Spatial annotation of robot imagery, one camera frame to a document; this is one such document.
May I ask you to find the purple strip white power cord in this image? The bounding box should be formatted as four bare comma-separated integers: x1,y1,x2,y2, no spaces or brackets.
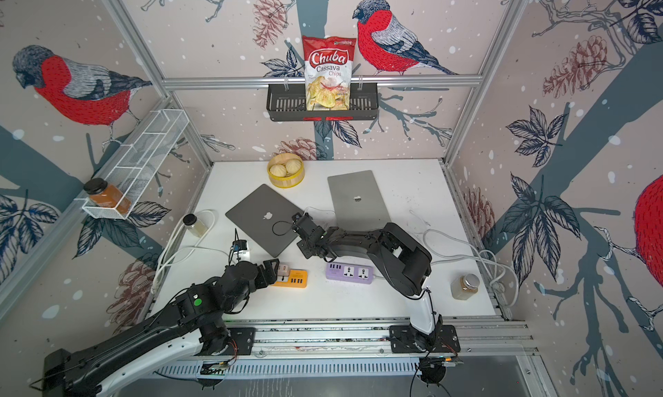
371,228,520,310

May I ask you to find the right steamed bun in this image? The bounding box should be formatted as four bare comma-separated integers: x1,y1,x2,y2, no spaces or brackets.
285,159,302,175

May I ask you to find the steamed bun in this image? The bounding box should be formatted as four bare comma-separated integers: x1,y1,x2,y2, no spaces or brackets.
285,159,302,175
269,164,288,178

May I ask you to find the pink charger adapter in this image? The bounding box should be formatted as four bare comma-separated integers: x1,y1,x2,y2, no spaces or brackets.
277,264,290,277

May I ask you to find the white wire wall shelf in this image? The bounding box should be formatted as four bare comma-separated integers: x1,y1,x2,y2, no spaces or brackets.
82,109,189,219

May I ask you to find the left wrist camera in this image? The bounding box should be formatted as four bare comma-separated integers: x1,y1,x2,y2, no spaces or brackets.
229,239,250,262

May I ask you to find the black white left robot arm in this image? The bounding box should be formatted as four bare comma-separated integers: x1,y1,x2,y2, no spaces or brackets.
31,259,280,396

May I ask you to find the dark grey laptop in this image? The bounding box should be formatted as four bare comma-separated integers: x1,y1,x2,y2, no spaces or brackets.
225,184,304,258

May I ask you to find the black wall basket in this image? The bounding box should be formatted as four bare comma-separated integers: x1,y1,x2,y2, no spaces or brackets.
267,82,379,122

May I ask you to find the yellow wooden bun basket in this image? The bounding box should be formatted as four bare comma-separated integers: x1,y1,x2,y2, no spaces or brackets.
267,153,305,189

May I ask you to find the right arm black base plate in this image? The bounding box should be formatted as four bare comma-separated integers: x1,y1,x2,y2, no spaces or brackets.
388,324,461,355

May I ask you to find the small jar silver lid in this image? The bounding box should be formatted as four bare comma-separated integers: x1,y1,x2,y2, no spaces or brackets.
451,274,481,300

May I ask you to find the small jar black lid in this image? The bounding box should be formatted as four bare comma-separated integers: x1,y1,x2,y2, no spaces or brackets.
182,213,208,238

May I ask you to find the left steamed bun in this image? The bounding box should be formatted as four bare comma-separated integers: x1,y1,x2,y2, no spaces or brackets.
269,164,288,178

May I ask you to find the silver laptop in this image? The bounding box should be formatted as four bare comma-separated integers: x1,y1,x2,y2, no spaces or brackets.
327,170,391,231

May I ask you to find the orange strip white power cord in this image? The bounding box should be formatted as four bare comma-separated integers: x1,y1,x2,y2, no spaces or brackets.
151,208,234,294

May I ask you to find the red cassava chips bag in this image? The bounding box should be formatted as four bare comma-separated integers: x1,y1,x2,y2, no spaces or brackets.
302,36,357,110

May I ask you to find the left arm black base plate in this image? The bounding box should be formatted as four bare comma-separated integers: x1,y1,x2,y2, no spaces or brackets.
193,327,257,359

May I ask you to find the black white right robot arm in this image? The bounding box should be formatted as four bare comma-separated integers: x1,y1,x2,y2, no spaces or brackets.
292,213,442,354

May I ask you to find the orange sauce jar black lid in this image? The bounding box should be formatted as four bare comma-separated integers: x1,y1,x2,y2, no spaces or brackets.
83,178,131,215

